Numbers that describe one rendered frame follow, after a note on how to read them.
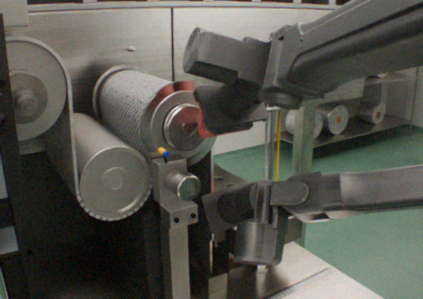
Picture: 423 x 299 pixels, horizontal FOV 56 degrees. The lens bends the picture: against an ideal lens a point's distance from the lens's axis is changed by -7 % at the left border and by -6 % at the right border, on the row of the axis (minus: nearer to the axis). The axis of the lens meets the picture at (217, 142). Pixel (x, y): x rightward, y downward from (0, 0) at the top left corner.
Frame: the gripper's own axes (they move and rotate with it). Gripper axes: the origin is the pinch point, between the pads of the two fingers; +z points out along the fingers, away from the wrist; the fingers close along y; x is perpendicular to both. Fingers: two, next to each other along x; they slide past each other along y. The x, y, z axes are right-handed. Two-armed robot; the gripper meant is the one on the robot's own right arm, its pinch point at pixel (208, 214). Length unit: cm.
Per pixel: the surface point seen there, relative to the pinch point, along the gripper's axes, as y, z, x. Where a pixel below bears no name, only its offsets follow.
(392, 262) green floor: 163, 102, -64
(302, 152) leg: 71, 49, 11
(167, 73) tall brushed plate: 8.0, 15.4, 34.7
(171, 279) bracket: -11.3, -1.5, -9.2
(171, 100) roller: -7.8, -14.0, 18.6
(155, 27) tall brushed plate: 5.3, 9.6, 44.3
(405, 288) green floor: 148, 85, -74
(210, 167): -0.2, -6.3, 7.8
